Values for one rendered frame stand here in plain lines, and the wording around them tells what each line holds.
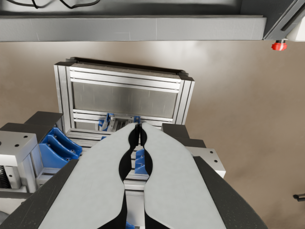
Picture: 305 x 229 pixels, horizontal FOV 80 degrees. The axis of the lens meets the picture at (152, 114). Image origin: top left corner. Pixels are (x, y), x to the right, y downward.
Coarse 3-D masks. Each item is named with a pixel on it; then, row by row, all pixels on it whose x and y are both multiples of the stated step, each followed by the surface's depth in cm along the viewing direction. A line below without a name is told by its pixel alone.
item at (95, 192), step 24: (96, 144) 10; (120, 144) 10; (96, 168) 8; (120, 168) 9; (72, 192) 7; (96, 192) 7; (120, 192) 7; (48, 216) 6; (72, 216) 6; (96, 216) 6; (120, 216) 7
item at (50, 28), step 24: (0, 24) 33; (24, 24) 33; (48, 24) 33; (72, 24) 33; (96, 24) 33; (120, 24) 33; (144, 24) 33; (168, 24) 34; (192, 24) 34; (216, 24) 34; (240, 24) 34; (264, 24) 34
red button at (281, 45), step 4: (276, 40) 50; (280, 40) 49; (284, 40) 49; (272, 44) 51; (276, 44) 50; (280, 44) 49; (284, 44) 49; (272, 48) 51; (276, 48) 50; (280, 48) 49; (284, 48) 49
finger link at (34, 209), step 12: (72, 168) 8; (48, 180) 8; (60, 180) 8; (36, 192) 7; (48, 192) 7; (24, 204) 7; (36, 204) 7; (48, 204) 7; (12, 216) 6; (24, 216) 6; (36, 216) 6; (0, 228) 6; (12, 228) 6; (24, 228) 6; (36, 228) 6
